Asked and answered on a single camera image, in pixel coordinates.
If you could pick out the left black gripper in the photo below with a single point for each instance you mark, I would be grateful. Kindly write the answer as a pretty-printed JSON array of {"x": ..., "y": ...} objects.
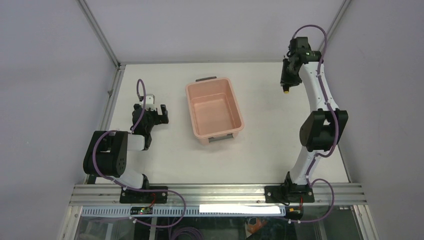
[{"x": 159, "y": 119}]

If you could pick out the orange object below table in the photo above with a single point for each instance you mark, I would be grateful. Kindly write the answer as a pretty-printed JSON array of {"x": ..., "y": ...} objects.
[{"x": 254, "y": 224}]

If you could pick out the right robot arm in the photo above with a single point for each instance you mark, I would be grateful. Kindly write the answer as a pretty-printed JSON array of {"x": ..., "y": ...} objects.
[{"x": 321, "y": 131}]

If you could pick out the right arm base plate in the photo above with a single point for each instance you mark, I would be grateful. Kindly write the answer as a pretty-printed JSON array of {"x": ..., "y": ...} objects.
[{"x": 286, "y": 195}]

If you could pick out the pink plastic bin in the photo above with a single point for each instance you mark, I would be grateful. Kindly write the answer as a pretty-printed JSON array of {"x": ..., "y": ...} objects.
[{"x": 214, "y": 109}]

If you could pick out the black yellow screwdriver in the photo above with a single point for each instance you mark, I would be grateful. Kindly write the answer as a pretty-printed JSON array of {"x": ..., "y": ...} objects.
[{"x": 286, "y": 89}]

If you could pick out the aluminium frame rail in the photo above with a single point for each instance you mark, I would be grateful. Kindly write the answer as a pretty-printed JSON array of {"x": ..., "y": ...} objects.
[{"x": 343, "y": 194}]

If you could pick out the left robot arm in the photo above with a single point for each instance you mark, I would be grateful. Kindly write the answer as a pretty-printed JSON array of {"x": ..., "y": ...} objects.
[{"x": 107, "y": 152}]

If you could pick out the white slotted cable duct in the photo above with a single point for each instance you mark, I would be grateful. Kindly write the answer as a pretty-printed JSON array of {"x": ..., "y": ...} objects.
[{"x": 203, "y": 210}]

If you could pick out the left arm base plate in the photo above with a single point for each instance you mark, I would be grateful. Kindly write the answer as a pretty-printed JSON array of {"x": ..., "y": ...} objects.
[{"x": 143, "y": 195}]

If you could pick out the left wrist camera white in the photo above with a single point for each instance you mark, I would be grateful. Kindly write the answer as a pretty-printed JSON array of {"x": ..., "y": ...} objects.
[{"x": 150, "y": 100}]

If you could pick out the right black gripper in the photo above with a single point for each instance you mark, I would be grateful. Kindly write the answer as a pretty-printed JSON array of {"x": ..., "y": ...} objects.
[{"x": 285, "y": 79}]

